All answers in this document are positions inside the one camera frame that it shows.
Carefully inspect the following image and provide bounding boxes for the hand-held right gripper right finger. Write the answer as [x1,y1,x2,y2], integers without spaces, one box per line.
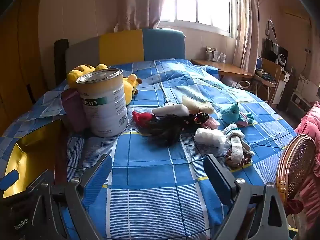
[203,154,292,240]

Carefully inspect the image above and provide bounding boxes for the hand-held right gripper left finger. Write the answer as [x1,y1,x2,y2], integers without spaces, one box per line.
[26,154,113,240]

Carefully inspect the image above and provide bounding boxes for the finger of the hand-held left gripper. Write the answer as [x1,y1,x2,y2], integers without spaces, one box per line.
[0,169,20,191]

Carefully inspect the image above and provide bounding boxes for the gold-lined cardboard box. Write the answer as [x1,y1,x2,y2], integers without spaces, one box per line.
[2,119,68,200]

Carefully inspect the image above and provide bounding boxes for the pink satin scrunchie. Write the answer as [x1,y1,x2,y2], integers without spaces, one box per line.
[225,149,253,167]

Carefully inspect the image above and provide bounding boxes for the red plush toy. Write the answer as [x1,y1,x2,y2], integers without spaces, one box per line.
[132,110,154,125]

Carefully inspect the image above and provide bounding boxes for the white soft pouch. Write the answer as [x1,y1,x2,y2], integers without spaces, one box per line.
[152,104,190,117]

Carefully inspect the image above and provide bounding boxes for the white fuzzy sock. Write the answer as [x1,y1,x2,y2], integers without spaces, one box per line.
[223,124,254,167]

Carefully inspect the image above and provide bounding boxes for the white plastic-wrapped roll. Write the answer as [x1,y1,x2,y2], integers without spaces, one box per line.
[194,127,229,148]

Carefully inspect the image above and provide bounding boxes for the blue plaid blanket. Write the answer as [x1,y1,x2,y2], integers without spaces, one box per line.
[0,59,298,240]

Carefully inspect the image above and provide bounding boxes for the pink knitted hat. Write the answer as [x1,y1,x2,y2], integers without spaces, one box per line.
[202,117,220,129]

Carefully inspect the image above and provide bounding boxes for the beaded hair clip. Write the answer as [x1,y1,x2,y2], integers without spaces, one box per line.
[194,112,209,124]

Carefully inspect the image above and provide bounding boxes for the teal plush toy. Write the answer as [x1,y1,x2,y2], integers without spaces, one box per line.
[219,102,254,127]

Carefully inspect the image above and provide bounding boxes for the black wig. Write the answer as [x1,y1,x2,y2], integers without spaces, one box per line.
[144,114,198,147]

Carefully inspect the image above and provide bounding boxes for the pink box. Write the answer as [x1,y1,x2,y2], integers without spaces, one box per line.
[61,89,87,133]

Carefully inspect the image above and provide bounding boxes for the white metal tin can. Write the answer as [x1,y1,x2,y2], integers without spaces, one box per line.
[76,68,129,137]

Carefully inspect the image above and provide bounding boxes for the rattan chair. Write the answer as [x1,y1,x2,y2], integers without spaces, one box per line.
[276,134,317,215]

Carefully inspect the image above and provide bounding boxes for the yellow bear plush toy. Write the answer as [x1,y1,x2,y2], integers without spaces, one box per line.
[67,64,143,105]

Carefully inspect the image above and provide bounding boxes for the pink clothing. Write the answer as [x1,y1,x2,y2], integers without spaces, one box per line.
[295,101,320,215]

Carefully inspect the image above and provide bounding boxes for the white cabinet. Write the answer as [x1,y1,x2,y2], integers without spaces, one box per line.
[272,72,290,105]

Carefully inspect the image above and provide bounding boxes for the wooden desk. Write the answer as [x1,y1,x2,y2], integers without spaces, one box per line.
[191,59,254,80]

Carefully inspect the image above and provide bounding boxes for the white shelf unit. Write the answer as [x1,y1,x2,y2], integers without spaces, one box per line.
[291,75,320,115]

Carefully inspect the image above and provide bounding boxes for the small white containers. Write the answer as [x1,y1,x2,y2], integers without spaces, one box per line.
[206,47,227,63]

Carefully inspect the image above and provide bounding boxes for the yellow wooden wardrobe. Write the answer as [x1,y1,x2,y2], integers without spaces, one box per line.
[0,0,49,135]

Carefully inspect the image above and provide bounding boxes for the brown cardboard box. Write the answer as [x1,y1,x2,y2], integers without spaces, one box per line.
[261,58,283,80]

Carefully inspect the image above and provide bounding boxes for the grey yellow blue headboard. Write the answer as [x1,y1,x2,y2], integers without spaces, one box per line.
[64,28,187,68]

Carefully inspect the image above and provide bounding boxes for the white round fan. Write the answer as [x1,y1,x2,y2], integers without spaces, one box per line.
[276,52,288,67]

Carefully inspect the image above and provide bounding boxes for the black monitor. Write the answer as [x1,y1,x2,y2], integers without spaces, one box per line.
[262,39,288,63]

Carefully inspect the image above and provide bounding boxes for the pink curtain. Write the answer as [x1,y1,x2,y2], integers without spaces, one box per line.
[115,0,170,32]
[232,0,259,73]

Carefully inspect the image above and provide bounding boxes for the window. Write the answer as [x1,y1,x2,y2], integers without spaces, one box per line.
[160,0,238,37]

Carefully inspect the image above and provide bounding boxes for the white cable loop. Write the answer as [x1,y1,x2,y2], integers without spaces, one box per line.
[234,80,252,89]

